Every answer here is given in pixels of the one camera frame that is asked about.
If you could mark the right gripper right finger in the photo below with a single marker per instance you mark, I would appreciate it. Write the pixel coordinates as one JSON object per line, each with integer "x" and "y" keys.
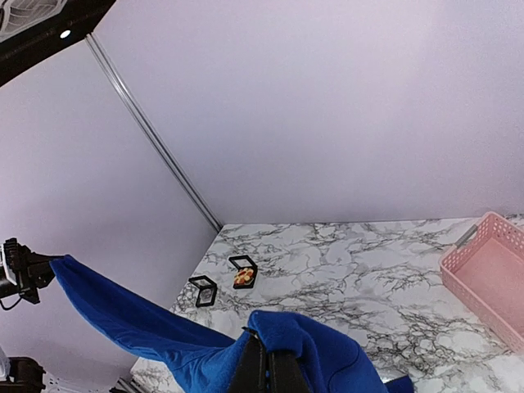
{"x": 285, "y": 375}

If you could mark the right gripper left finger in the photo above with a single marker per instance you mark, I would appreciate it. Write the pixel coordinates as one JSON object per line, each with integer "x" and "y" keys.
{"x": 251, "y": 372}

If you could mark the blue printed t-shirt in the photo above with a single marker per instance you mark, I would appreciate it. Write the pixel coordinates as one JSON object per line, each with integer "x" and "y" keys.
{"x": 204, "y": 360}

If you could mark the orange yellow flower brooch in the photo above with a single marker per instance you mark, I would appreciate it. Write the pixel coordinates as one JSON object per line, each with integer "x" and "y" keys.
{"x": 244, "y": 277}

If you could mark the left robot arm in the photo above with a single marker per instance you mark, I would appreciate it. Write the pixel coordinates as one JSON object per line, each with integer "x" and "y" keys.
{"x": 23, "y": 273}

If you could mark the black brooch display box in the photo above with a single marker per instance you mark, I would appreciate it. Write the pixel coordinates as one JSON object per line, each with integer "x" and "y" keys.
{"x": 240, "y": 262}

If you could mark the pink plastic basket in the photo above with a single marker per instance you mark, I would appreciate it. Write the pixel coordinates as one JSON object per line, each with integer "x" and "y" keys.
{"x": 486, "y": 275}

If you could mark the right aluminium frame post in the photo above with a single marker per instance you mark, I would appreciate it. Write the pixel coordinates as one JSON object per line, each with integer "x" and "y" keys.
{"x": 471, "y": 232}

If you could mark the aluminium frame post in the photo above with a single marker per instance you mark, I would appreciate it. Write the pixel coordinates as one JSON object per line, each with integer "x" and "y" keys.
{"x": 151, "y": 134}
{"x": 471, "y": 232}

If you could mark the left aluminium frame post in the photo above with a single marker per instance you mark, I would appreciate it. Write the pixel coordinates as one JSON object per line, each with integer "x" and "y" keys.
{"x": 151, "y": 134}

